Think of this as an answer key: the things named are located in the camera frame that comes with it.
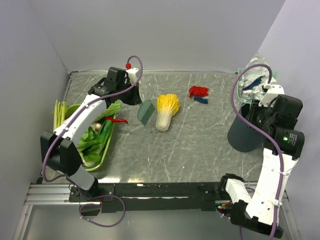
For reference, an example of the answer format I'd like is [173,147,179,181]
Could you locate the large lettuce leaf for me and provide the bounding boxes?
[93,100,122,123]

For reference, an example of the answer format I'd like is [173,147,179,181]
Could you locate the yellow napa cabbage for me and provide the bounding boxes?
[155,93,180,132]

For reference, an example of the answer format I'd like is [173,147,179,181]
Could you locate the green onion stalks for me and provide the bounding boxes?
[53,100,67,130]

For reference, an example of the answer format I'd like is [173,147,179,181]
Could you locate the teal dustpan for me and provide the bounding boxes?
[236,67,269,104]

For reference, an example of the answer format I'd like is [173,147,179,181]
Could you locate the dark blue bin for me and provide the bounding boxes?
[227,116,265,153]

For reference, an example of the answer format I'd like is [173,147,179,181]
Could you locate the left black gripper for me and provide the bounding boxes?
[116,80,142,106]

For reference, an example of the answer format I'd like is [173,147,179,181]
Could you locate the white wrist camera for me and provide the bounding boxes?
[258,84,285,108]
[126,67,140,85]

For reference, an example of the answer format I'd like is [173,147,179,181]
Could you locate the grey paper scrap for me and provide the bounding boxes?
[239,53,270,87]

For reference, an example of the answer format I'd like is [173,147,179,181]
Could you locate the red paper scrap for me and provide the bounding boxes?
[189,86,209,98]

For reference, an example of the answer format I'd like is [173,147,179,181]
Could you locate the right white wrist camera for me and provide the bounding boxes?
[258,84,285,108]

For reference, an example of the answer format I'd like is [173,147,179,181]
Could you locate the green vegetable tray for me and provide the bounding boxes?
[63,103,116,172]

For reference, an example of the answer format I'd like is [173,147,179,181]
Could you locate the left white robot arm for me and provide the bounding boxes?
[40,67,142,201]

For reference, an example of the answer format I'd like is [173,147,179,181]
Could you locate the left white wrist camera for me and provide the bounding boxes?
[126,67,140,85]

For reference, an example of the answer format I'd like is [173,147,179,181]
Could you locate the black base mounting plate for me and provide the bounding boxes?
[69,182,231,213]

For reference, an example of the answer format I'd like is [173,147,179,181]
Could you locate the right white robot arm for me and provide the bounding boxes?
[218,94,305,239]

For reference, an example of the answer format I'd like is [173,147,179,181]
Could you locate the red chili pepper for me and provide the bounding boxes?
[104,116,129,124]

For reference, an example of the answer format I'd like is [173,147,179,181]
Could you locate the teal hand brush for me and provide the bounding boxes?
[137,99,156,126]

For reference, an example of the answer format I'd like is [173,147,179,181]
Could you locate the dark blue paper scrap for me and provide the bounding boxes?
[193,96,209,104]

